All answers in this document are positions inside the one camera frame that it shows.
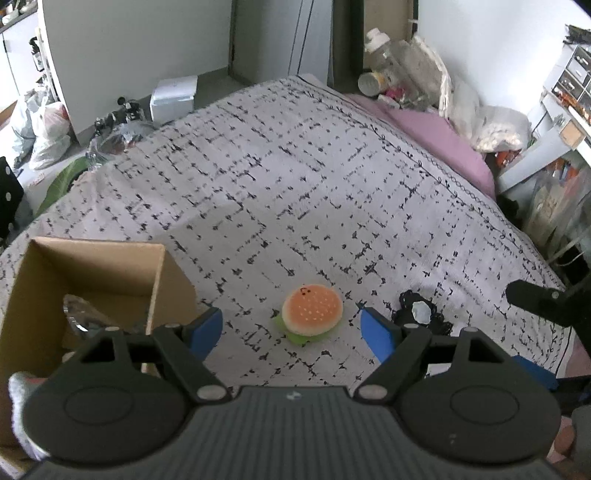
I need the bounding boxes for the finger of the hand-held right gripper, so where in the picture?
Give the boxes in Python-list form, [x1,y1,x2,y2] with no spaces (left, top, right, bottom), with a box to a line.
[505,279,583,329]
[510,354,589,403]

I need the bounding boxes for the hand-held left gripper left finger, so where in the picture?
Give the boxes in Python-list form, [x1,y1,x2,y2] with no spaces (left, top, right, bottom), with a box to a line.
[69,307,232,403]

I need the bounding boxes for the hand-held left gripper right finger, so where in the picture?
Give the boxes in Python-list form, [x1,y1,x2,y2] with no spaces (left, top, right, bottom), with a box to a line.
[353,307,514,404]

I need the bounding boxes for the black lace scrunchie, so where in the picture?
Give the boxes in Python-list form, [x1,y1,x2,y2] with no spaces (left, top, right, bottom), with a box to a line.
[392,290,453,335]

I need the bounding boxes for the brown cardboard box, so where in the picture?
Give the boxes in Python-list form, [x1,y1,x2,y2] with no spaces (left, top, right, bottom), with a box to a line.
[0,237,199,467]

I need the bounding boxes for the burger plush toy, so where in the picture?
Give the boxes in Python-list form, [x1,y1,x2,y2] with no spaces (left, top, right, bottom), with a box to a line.
[271,285,344,347]

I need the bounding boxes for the clear plastic wrap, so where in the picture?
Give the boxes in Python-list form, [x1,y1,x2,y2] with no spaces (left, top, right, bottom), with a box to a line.
[62,294,153,335]

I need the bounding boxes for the pink bed sheet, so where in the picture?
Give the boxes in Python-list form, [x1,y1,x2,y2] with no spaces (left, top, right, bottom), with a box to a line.
[556,344,583,377]

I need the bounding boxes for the clear storage bags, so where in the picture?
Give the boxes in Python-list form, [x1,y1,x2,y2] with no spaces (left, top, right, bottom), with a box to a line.
[526,157,591,252]

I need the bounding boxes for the white desk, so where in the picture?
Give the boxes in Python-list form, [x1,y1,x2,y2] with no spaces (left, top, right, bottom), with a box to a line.
[496,88,591,195]

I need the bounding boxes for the white black-patterned blanket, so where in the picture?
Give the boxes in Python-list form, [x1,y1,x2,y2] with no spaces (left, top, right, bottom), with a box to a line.
[0,76,578,384]

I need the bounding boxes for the small white plastic bag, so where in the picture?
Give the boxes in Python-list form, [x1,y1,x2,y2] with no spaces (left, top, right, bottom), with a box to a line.
[471,105,532,152]

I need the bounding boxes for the pink pillow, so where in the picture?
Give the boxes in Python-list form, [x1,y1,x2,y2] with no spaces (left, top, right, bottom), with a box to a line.
[346,95,497,199]

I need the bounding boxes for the dark clear plastic bag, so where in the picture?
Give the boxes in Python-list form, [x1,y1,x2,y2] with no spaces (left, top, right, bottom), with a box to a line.
[88,121,155,171]

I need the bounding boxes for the green cloth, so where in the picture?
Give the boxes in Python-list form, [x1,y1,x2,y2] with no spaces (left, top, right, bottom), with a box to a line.
[34,157,93,217]

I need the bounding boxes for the large white plastic bag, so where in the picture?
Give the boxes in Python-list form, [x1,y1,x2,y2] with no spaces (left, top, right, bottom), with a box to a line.
[411,36,483,139]

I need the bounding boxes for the black tripod gear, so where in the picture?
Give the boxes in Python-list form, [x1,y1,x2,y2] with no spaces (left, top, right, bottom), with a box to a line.
[95,97,144,134]

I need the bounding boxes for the white box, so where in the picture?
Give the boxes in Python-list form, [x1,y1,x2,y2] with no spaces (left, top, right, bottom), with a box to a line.
[150,76,199,123]

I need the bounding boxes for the grey drawer organizer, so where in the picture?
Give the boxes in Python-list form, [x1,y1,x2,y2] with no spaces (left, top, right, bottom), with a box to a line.
[551,44,591,100]

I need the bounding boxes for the black white-dotted bag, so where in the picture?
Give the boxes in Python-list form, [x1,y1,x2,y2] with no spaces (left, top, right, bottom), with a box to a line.
[0,157,25,243]

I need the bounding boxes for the white red plastic bag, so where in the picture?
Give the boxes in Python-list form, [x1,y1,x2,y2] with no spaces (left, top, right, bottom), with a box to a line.
[28,102,72,171]

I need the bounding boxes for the paper cup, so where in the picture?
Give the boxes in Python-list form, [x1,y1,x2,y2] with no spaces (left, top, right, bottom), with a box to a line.
[358,70,393,97]

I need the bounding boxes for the grey plastic bag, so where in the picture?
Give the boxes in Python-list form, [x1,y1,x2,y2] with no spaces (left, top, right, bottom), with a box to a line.
[9,90,42,158]

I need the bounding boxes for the clear plastic bottle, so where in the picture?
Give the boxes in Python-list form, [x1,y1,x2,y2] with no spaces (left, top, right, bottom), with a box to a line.
[364,28,416,77]

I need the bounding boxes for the grey wardrobe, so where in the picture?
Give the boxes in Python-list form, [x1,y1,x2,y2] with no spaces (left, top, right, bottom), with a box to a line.
[231,0,335,86]

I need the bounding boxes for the folded brown table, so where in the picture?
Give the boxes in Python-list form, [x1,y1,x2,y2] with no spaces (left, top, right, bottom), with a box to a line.
[332,0,419,88]

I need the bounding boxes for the white kitchen cabinet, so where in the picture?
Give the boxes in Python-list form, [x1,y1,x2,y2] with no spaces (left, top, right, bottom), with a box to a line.
[0,0,51,107]

